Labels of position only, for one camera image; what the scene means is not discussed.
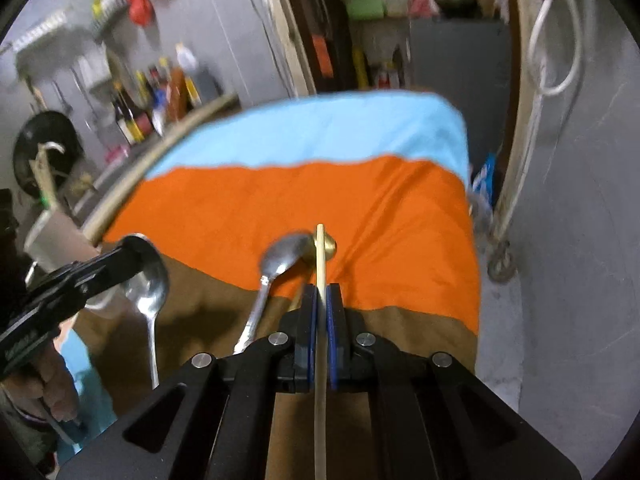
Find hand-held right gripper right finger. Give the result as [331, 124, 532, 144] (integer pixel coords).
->
[327, 285, 584, 480]

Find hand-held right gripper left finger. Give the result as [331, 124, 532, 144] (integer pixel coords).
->
[55, 285, 318, 480]

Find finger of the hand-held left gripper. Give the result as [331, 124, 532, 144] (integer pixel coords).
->
[30, 234, 158, 307]

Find large steel spoon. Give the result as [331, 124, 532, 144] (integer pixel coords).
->
[122, 234, 171, 390]

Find wooden chopstick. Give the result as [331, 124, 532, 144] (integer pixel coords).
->
[314, 224, 328, 480]

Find small steel spoon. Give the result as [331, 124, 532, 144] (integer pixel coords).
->
[234, 232, 315, 356]

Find person's left forearm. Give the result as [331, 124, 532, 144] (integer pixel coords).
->
[0, 387, 58, 468]

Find person's left hand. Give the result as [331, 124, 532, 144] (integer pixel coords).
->
[0, 340, 81, 423]

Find gold spoon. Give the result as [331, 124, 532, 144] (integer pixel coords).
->
[312, 234, 337, 261]

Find black wok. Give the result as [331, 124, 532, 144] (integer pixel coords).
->
[12, 111, 83, 198]

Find orange blue brown tablecloth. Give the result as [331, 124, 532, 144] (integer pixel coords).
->
[57, 91, 481, 480]

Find green wine bottle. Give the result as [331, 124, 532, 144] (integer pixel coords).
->
[111, 85, 146, 146]

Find blue white packet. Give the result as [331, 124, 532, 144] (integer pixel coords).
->
[150, 87, 168, 136]

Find caster wheel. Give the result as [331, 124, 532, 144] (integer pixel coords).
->
[487, 240, 516, 281]

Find brown snack packet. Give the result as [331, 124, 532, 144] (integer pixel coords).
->
[167, 67, 188, 121]

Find large oil jug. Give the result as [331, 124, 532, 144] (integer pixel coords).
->
[175, 44, 221, 108]

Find blue white bag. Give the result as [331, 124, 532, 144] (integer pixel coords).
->
[470, 154, 498, 196]

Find red plastic bag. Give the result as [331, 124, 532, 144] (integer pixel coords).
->
[124, 0, 156, 27]

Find dark cabinet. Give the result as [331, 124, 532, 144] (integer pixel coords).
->
[410, 19, 513, 161]

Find orange panel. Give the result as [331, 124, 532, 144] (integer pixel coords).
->
[311, 34, 335, 78]

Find green box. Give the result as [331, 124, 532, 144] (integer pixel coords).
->
[346, 0, 386, 20]

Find wooden door frame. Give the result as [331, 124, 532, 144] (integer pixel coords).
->
[257, 0, 551, 246]

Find white hose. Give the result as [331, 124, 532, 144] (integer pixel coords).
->
[520, 0, 586, 97]

